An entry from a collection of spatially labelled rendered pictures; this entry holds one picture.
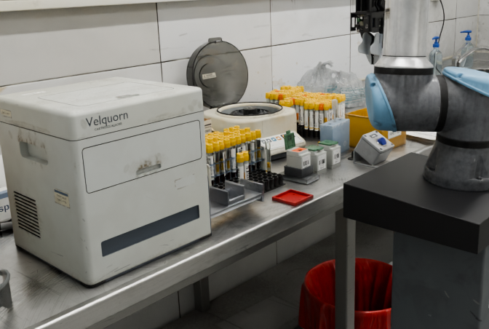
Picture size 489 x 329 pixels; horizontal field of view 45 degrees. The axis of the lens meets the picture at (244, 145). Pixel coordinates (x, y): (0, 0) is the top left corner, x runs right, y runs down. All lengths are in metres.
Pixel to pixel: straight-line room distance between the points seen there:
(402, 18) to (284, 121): 0.63
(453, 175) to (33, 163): 0.80
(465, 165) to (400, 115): 0.17
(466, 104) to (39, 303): 0.85
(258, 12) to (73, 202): 1.32
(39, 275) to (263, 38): 1.34
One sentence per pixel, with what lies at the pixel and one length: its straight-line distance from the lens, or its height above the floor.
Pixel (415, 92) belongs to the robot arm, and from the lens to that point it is 1.20.
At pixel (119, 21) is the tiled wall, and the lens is 1.76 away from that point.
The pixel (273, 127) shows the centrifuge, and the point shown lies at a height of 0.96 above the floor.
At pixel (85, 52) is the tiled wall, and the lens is 1.70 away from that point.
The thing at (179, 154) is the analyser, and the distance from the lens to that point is 1.08.
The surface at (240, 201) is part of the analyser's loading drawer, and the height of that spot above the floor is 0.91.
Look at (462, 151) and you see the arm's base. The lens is 1.25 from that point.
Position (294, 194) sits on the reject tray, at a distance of 1.39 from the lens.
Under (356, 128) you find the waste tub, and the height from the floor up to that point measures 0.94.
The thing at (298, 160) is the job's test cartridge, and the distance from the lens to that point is 1.46.
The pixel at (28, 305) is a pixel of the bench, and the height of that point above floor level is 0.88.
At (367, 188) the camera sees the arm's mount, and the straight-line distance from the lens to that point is 1.22.
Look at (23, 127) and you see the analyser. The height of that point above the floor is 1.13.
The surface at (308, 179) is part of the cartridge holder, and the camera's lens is 1.46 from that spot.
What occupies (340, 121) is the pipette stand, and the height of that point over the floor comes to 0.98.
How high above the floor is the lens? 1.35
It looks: 15 degrees down
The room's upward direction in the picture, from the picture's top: 2 degrees counter-clockwise
